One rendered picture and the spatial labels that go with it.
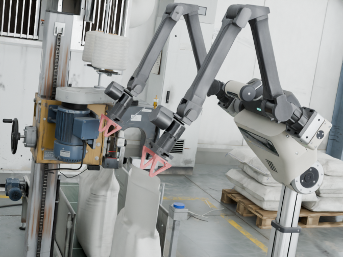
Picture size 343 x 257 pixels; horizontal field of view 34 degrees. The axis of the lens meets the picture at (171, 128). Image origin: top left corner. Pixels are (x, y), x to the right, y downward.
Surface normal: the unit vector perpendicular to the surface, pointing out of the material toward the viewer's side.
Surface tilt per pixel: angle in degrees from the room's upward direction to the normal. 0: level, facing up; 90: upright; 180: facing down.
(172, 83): 90
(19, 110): 90
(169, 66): 90
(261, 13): 90
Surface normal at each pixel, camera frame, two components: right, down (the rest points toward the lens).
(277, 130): -0.49, -0.78
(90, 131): 0.72, 0.22
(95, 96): 0.86, 0.20
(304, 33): 0.36, 0.22
